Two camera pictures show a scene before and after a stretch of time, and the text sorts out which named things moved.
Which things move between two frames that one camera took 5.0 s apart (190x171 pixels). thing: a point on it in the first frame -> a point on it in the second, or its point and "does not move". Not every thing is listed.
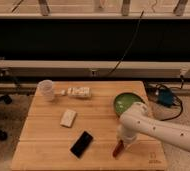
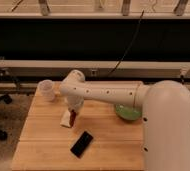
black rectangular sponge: (81, 144) does not move
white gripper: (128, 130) -> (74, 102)
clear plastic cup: (45, 91) does not move
